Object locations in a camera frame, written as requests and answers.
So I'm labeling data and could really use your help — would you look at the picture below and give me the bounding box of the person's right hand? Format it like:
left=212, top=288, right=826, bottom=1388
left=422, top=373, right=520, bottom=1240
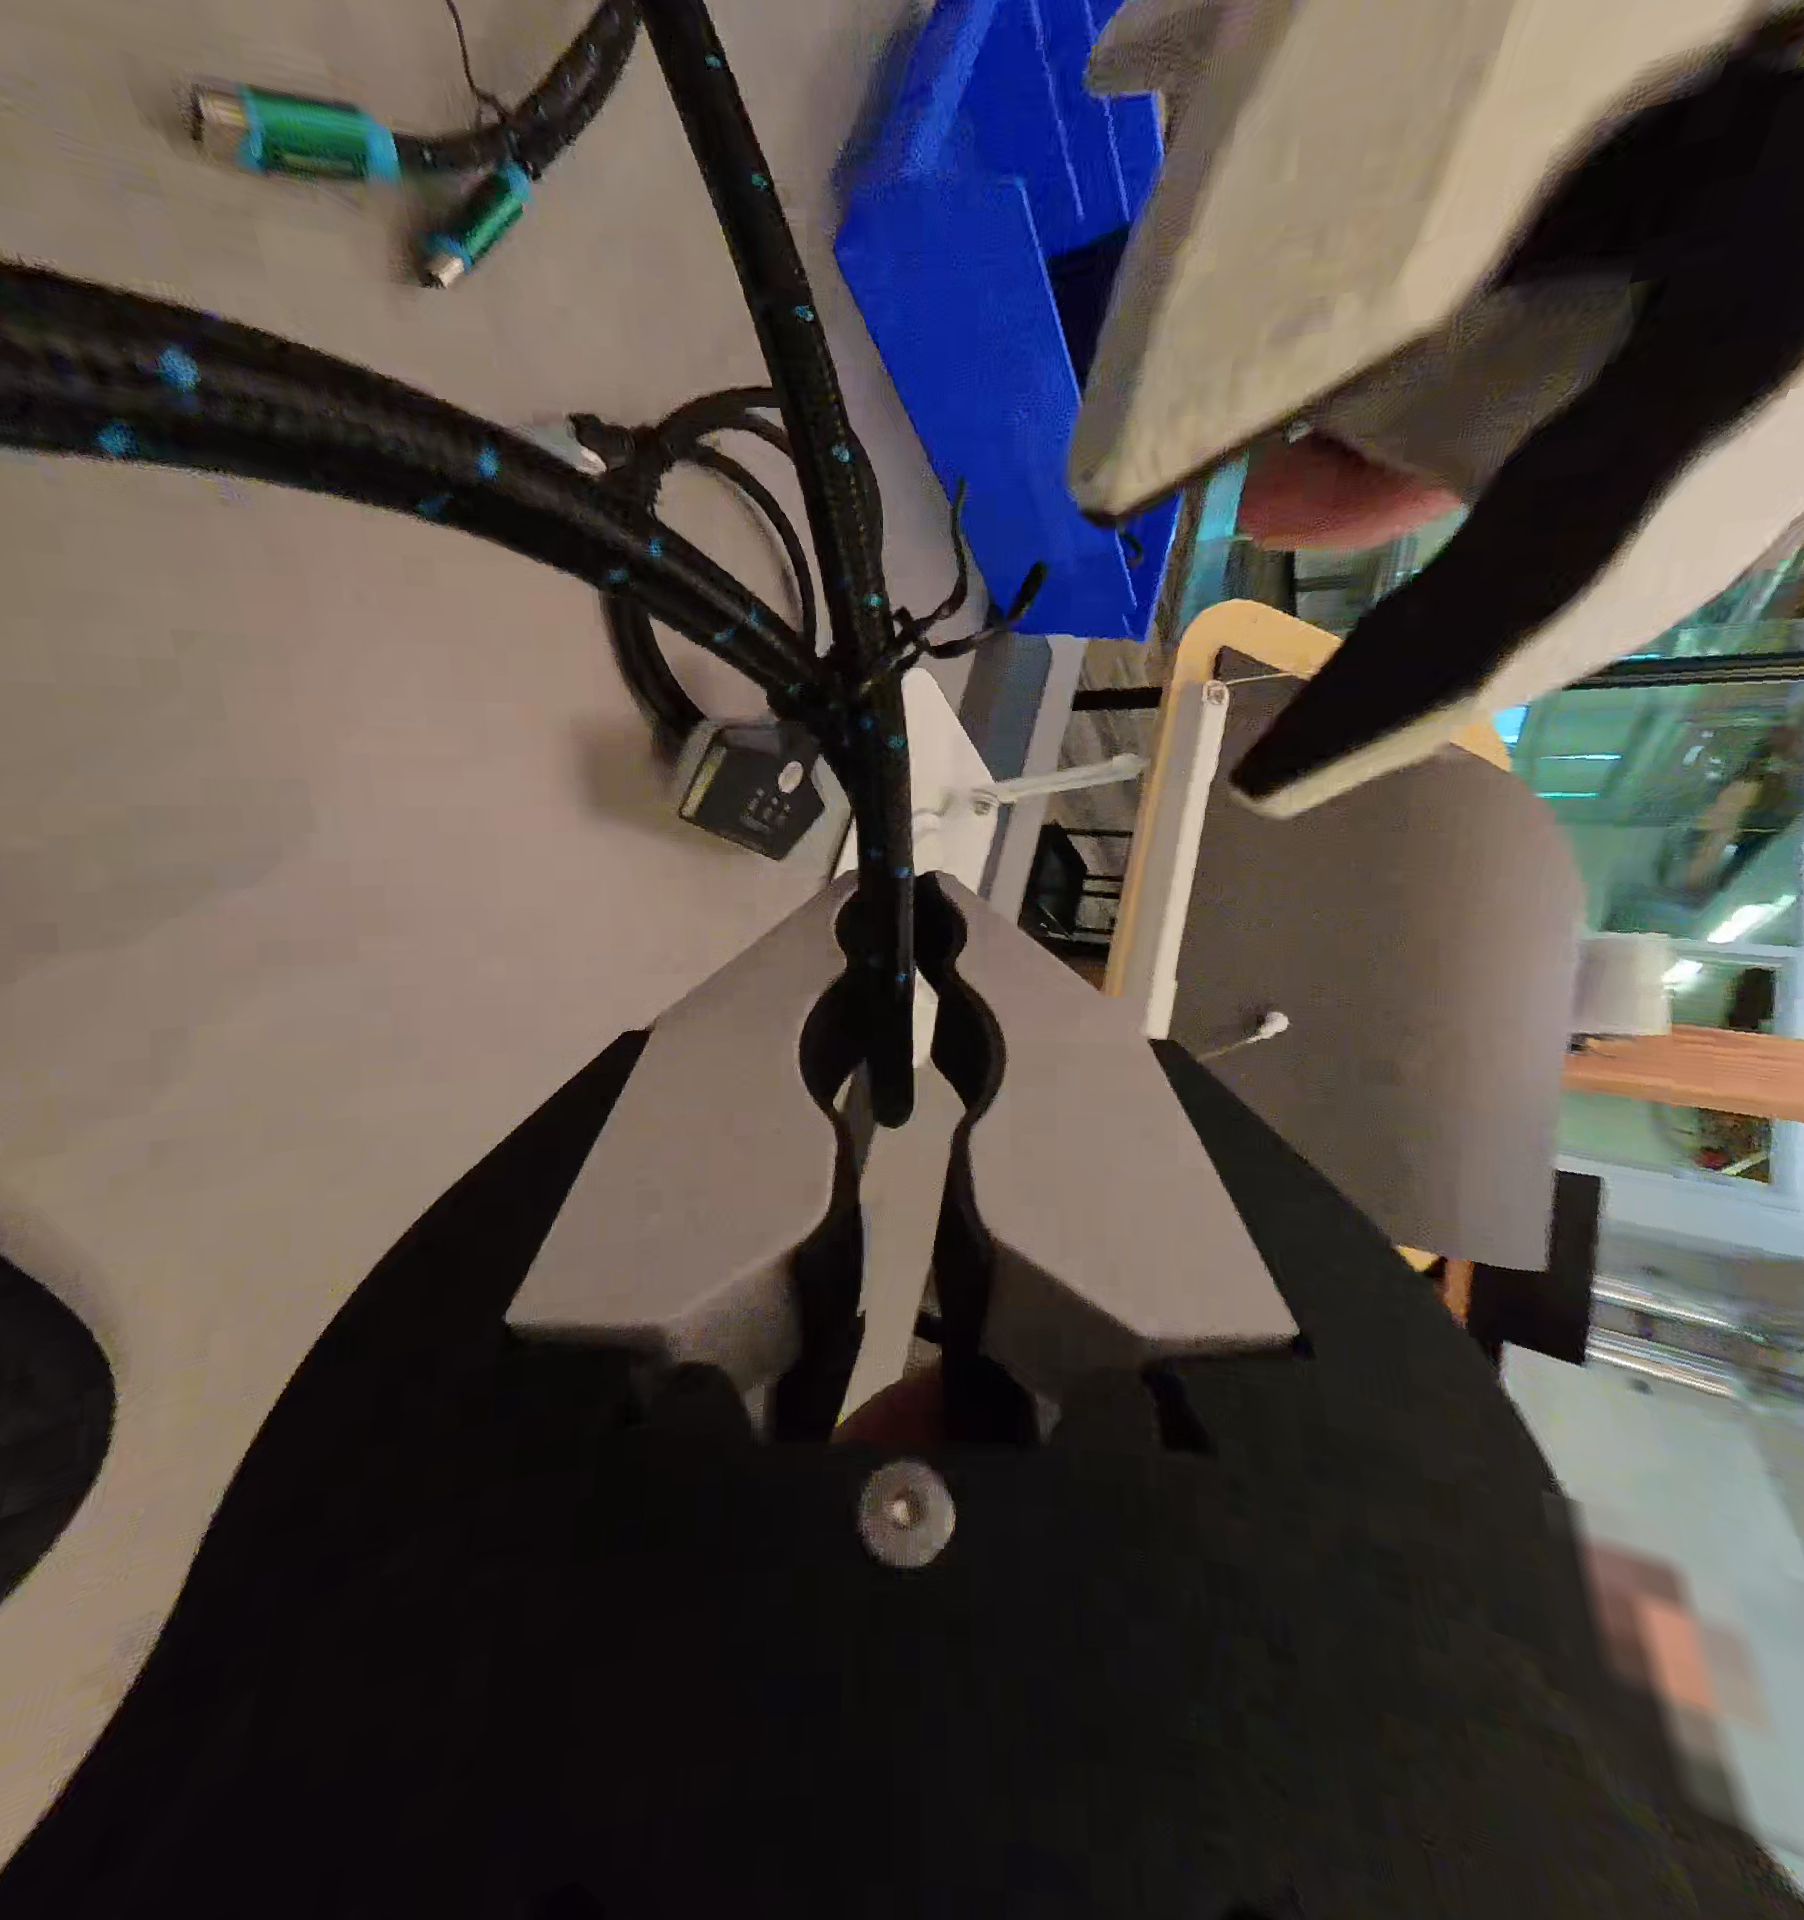
left=839, top=1372, right=946, bottom=1450

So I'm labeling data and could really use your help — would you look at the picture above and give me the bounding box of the blue plastic bin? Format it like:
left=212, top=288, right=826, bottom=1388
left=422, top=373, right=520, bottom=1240
left=830, top=0, right=1193, bottom=645

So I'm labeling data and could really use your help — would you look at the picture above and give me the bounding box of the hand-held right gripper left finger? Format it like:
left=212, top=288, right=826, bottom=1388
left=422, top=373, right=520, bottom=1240
left=505, top=875, right=881, bottom=1444

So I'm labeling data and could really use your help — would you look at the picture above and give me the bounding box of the white plastic bar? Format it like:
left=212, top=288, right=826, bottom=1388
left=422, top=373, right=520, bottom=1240
left=1141, top=678, right=1237, bottom=1042

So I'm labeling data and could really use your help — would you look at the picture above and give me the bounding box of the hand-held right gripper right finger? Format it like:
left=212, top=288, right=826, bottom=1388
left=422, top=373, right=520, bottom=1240
left=913, top=875, right=1303, bottom=1444

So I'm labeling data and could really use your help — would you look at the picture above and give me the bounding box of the person's left hand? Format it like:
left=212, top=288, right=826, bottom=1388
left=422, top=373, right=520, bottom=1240
left=1238, top=434, right=1458, bottom=552

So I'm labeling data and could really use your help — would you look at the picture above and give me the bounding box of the black mouse pad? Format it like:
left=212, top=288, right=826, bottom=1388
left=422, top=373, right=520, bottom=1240
left=0, top=1212, right=117, bottom=1658

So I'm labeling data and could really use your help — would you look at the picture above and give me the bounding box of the wooden-edged black board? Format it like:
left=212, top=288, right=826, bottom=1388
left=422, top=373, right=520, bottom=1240
left=1103, top=596, right=1590, bottom=1279

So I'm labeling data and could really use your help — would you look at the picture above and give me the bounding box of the thin black cable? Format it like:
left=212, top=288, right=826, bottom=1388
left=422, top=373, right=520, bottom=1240
left=528, top=386, right=825, bottom=758

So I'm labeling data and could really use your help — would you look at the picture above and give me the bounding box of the black braided hdmi cable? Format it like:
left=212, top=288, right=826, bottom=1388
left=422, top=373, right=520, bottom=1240
left=0, top=0, right=926, bottom=1134

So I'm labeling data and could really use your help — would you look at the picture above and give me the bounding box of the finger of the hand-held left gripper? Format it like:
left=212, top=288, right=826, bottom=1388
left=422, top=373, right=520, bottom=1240
left=1066, top=0, right=1804, bottom=525
left=1228, top=24, right=1804, bottom=823

